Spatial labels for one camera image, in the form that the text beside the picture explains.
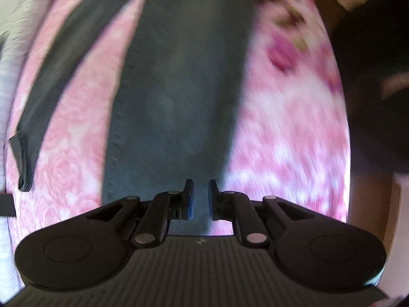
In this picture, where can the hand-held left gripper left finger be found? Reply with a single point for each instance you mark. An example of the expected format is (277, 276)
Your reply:
(190, 203)

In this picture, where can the dark grey shirt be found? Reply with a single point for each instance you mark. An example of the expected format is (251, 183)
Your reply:
(179, 96)

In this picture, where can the pink floral bedsheet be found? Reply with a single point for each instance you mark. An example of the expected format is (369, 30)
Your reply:
(287, 153)

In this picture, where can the dark cloth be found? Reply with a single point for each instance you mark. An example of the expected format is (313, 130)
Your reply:
(370, 54)

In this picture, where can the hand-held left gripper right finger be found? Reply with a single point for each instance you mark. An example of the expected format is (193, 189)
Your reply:
(212, 203)

